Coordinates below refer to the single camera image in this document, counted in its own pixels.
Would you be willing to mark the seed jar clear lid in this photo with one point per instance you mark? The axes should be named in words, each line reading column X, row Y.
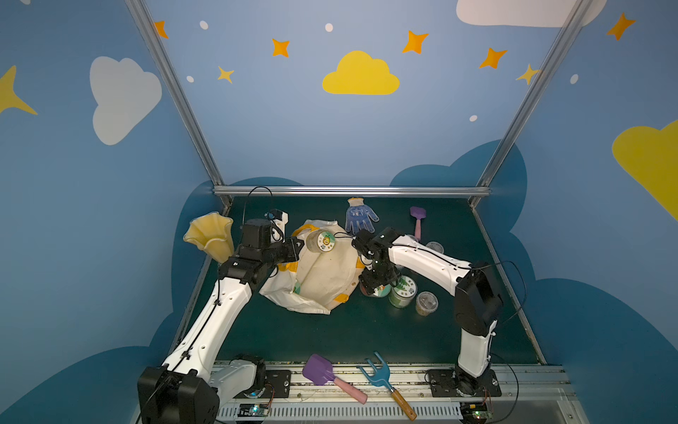
column 435, row 246

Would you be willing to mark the small purple shovel pink handle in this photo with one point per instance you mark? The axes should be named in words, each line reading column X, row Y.
column 419, row 214

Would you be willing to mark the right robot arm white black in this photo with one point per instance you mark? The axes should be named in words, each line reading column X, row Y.
column 478, row 300

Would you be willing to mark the circuit board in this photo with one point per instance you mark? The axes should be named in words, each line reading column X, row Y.
column 253, row 411
column 475, row 413

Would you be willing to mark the aluminium back rail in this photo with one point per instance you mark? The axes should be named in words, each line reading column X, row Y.
column 383, row 192

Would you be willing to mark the yellow ruffled vase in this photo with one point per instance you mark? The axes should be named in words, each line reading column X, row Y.
column 211, row 233

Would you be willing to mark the teal garden fork wooden handle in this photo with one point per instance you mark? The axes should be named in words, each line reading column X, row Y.
column 380, row 377

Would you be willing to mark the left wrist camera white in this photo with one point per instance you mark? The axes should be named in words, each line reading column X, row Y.
column 278, row 219

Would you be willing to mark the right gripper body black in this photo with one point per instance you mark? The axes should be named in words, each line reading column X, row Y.
column 374, row 277

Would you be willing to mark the carrot label seed can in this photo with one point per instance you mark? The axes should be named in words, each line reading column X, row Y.
column 379, row 292

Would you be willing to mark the white canvas bag yellow handles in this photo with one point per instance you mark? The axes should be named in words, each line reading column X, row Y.
column 316, row 283

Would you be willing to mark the blue white work glove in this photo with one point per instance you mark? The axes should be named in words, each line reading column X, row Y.
column 360, row 216

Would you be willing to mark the left circuit board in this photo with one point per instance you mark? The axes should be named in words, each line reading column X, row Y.
column 253, row 411

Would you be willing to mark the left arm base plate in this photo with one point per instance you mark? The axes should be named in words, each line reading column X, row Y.
column 277, row 384

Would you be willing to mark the large purple shovel pink handle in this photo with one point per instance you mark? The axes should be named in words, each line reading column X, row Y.
column 320, row 371

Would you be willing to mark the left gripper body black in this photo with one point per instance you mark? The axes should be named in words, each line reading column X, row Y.
column 291, row 249

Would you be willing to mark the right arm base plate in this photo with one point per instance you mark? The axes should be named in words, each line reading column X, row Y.
column 456, row 383

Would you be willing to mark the right circuit board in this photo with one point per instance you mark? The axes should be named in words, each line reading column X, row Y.
column 475, row 413

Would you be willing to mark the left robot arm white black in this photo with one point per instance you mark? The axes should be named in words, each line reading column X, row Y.
column 179, row 391

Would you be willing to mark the sunflower label seed can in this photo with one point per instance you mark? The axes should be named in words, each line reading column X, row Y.
column 320, row 241

